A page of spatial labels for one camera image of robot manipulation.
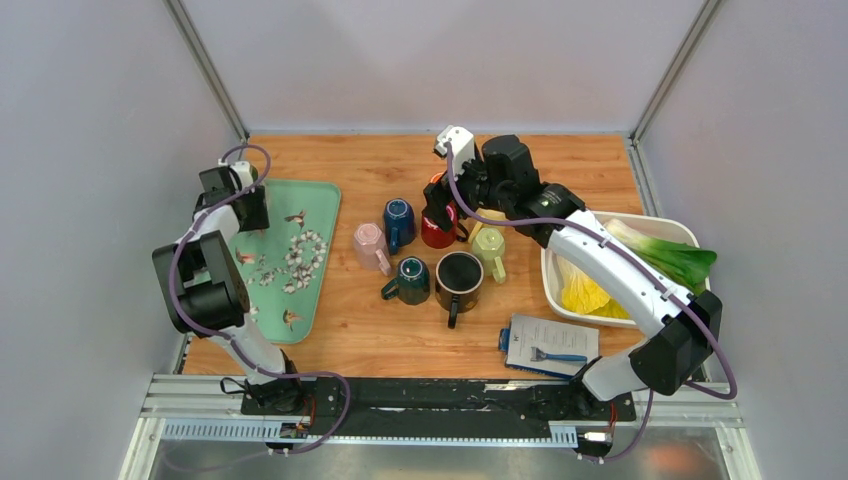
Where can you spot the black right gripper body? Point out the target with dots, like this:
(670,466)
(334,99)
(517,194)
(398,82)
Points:
(479,192)

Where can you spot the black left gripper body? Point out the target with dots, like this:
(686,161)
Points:
(255,202)

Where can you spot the light green octagonal mug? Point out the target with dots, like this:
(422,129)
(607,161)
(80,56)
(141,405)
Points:
(488,246)

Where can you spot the black skull mug red inside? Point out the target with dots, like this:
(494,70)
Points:
(459,278)

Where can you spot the dark green octagonal mug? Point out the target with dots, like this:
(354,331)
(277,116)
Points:
(411,283)

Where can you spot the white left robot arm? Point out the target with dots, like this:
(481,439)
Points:
(204,292)

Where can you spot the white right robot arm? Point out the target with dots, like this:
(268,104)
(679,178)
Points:
(680,328)

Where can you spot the dark blue octagonal mug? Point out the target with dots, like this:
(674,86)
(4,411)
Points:
(399,224)

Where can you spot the yellow mug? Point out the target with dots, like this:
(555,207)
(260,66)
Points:
(488,214)

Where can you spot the pink octagonal mug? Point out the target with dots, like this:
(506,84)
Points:
(371,248)

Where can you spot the green floral serving tray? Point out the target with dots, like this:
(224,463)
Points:
(283,266)

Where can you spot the blue razor package card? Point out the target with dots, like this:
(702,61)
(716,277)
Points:
(547,347)

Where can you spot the white vegetable basin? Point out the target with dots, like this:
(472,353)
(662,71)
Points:
(554,281)

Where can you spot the green bok choy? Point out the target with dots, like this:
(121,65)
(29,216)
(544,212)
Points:
(686,265)

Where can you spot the orange mug black handle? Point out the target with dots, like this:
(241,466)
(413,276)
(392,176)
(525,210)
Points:
(436,178)

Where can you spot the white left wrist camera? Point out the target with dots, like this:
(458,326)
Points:
(244,174)

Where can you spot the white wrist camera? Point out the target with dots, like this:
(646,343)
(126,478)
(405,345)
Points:
(244,174)
(461,142)

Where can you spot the red mug black handle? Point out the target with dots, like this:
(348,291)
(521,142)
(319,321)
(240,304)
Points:
(433,236)

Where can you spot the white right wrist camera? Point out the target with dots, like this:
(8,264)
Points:
(461,142)

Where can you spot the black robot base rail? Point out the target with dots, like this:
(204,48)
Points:
(443,408)

